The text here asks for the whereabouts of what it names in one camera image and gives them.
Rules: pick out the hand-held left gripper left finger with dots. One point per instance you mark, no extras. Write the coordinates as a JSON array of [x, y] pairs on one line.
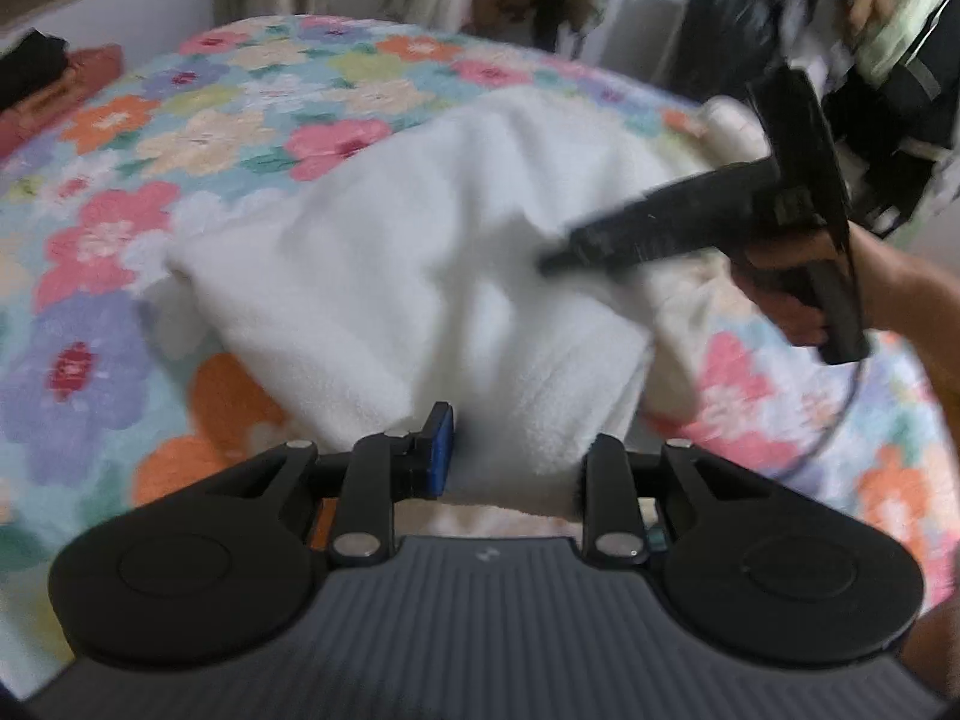
[[439, 450]]

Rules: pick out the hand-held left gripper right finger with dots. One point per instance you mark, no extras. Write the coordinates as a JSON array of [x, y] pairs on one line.
[[611, 491]]

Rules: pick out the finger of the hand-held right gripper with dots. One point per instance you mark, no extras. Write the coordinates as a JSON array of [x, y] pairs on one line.
[[667, 206], [637, 255]]

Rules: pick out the white fleece zip jacket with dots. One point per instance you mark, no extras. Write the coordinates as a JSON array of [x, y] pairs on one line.
[[420, 300]]

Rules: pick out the person's right forearm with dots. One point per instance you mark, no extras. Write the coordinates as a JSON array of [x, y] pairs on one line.
[[911, 300]]

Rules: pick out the person's right hand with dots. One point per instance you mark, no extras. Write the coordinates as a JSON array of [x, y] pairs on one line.
[[784, 300]]

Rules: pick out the black plastic bag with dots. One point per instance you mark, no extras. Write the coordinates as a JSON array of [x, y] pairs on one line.
[[731, 26]]

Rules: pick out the floral quilted blanket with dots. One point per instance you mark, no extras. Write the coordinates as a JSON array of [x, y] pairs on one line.
[[127, 255]]

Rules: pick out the red-brown storage case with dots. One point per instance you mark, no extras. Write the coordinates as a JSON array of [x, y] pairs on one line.
[[52, 94]]

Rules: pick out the black folded cloth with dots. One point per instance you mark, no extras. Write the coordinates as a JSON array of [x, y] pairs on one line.
[[30, 67]]

